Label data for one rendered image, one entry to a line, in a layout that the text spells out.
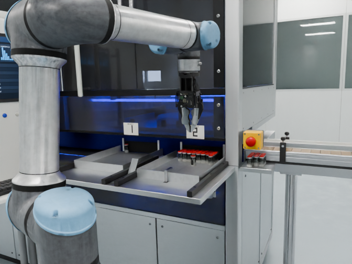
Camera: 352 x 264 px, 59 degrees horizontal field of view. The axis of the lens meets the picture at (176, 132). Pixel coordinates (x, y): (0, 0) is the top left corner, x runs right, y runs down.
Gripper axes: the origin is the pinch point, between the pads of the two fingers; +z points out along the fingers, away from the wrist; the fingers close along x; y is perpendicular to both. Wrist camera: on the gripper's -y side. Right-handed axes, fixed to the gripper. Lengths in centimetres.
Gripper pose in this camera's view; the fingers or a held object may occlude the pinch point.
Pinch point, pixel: (190, 128)
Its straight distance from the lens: 112.5
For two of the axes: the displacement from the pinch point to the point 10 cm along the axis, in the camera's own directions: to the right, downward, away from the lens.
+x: 9.6, 0.5, -2.8
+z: 0.2, 9.8, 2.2
